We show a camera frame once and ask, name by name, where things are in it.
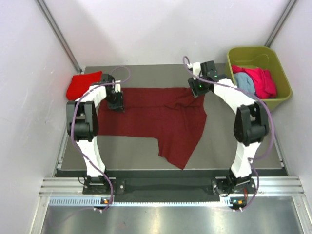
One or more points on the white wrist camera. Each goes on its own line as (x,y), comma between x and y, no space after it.
(195,68)
(117,88)

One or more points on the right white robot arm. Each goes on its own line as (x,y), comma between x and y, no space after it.
(251,122)

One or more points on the olive green plastic bin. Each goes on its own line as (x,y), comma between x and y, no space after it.
(263,67)

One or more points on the aluminium front rail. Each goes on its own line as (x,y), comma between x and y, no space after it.
(268,185)

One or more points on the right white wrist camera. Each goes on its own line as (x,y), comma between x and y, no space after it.
(195,68)

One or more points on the grey slotted cable duct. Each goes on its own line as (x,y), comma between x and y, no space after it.
(102,202)

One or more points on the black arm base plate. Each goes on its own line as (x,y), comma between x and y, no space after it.
(207,185)

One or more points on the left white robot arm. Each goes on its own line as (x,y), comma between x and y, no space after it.
(83,128)

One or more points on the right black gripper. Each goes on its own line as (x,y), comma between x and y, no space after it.
(195,92)

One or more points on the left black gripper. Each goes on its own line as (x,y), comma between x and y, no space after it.
(119,106)

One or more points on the dark red t-shirt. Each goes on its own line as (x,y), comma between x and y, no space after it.
(173,116)

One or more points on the folded bright red t-shirt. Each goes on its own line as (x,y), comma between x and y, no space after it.
(80,84)

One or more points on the pink garment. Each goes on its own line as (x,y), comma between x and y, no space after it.
(265,87)

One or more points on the light blue garment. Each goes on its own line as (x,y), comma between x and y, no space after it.
(245,82)

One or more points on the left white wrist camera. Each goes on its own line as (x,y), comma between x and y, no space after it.
(117,88)

